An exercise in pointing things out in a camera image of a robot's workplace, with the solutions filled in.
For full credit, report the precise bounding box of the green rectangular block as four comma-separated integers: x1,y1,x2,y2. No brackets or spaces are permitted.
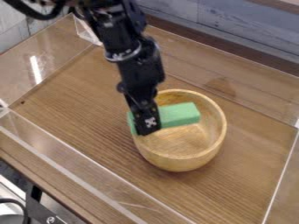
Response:
126,102,201,136

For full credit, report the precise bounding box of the black cable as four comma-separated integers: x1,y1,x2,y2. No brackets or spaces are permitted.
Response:
0,198,30,224

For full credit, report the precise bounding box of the clear acrylic corner bracket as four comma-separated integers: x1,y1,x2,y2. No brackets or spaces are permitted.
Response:
73,17,102,46

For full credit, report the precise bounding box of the clear acrylic enclosure wall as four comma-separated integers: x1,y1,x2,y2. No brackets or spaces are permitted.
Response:
0,7,299,224

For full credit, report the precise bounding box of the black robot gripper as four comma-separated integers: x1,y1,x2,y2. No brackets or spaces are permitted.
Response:
116,38,164,136

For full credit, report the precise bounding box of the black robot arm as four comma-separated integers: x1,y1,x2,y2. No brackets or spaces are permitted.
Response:
4,0,164,136

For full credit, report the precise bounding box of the brown wooden bowl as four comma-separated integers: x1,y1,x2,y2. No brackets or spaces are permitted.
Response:
132,89,228,172

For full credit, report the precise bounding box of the black table leg bracket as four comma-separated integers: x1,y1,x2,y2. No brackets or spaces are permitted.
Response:
25,185,68,224

